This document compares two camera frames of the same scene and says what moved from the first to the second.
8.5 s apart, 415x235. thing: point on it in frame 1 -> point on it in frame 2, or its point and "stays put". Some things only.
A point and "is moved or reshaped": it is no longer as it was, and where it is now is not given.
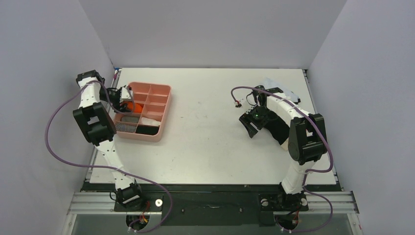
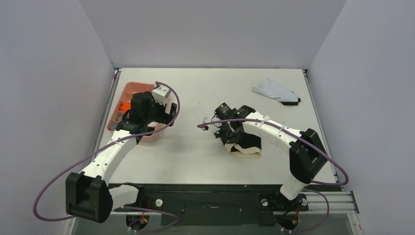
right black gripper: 252,122 -> 221,130
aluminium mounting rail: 319,203 stays put
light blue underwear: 269,83 stays put
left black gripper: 121,108 -> 164,116
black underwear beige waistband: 278,128 is moved or reshaped
